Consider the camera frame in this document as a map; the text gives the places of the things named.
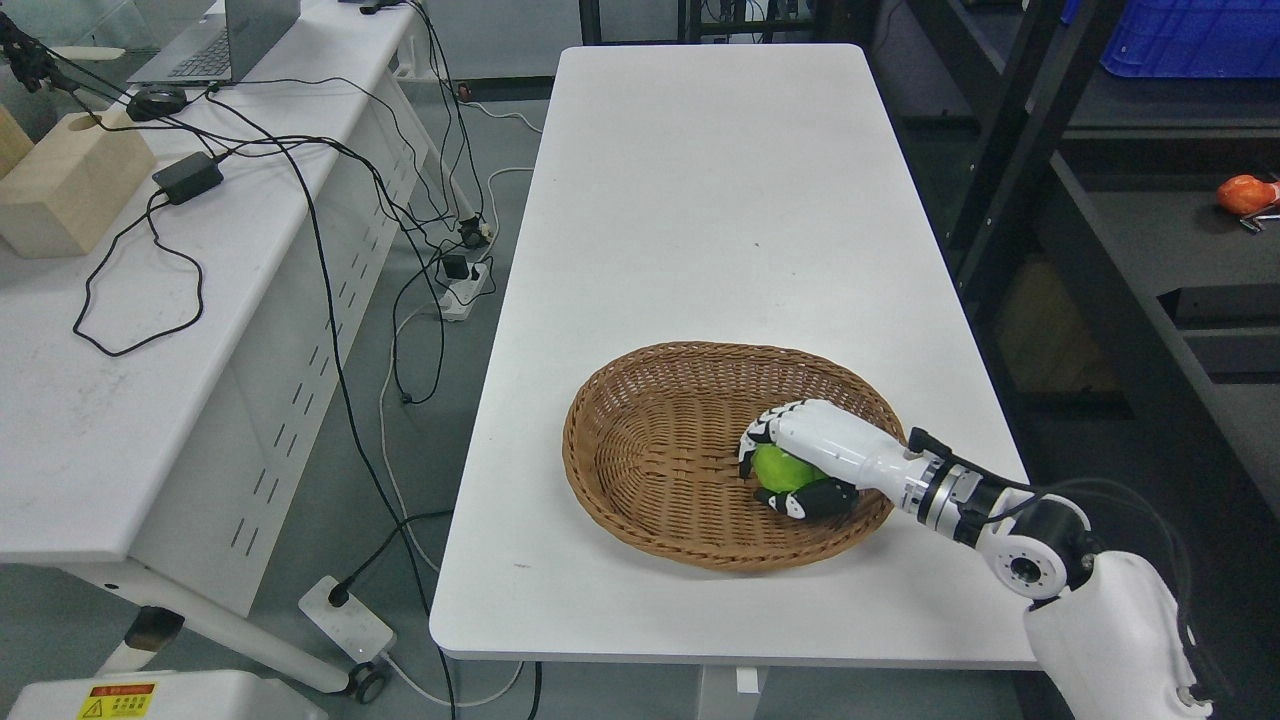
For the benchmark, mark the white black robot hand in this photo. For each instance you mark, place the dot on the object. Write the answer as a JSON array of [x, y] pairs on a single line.
[[850, 454]]

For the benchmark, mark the green apple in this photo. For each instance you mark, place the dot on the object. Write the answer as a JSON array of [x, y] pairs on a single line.
[[780, 472]]

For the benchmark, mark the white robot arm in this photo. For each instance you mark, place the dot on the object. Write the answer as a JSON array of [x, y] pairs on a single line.
[[1103, 624]]

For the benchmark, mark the black metal shelf rack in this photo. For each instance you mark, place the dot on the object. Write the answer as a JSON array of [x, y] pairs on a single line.
[[1076, 211]]

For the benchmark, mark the brown wicker basket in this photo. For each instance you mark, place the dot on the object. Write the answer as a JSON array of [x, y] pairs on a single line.
[[650, 450]]

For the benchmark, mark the white standing desk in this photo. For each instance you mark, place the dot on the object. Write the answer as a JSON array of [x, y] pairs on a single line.
[[734, 193]]

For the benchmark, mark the far white power strip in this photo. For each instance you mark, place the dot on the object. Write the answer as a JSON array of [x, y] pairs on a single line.
[[463, 281]]

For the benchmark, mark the orange toy fruit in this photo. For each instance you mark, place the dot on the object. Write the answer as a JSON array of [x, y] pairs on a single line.
[[1243, 195]]

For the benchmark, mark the white floor power strip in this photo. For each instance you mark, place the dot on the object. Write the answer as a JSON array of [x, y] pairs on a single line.
[[346, 621]]

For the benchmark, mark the white box machine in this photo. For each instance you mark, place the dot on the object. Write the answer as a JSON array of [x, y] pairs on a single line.
[[216, 694]]

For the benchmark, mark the white side desk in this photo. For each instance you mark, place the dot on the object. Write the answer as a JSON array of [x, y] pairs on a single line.
[[152, 445]]

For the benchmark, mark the black power adapter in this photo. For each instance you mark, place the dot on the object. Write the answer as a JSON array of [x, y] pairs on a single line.
[[188, 178]]

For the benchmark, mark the grey laptop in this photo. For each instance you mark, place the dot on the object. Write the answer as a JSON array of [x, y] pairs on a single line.
[[223, 47]]

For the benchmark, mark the black computer mouse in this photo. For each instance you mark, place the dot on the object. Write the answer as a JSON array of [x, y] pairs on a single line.
[[156, 104]]

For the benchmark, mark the small wooden block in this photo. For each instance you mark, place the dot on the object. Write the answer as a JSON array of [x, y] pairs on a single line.
[[62, 197]]

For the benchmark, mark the tall wooden block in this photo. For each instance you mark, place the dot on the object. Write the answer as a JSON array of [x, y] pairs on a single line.
[[15, 144]]

